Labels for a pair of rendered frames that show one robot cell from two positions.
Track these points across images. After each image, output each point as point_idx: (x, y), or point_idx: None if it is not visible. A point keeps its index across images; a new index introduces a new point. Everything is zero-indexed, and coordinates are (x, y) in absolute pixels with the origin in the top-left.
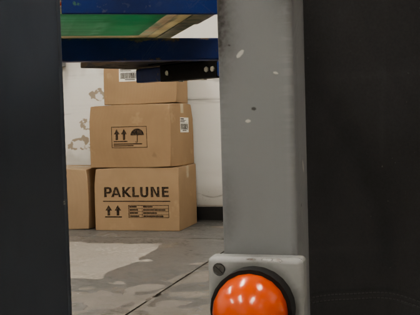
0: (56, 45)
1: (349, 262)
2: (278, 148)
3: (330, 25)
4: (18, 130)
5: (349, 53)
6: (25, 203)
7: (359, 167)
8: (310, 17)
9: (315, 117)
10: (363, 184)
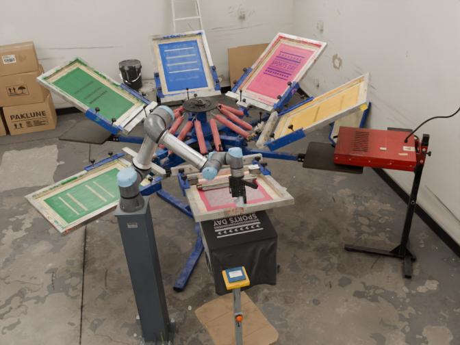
0: (155, 240)
1: None
2: (239, 305)
3: (226, 261)
4: (155, 261)
5: (228, 263)
6: (157, 271)
7: None
8: (223, 260)
9: (224, 270)
10: None
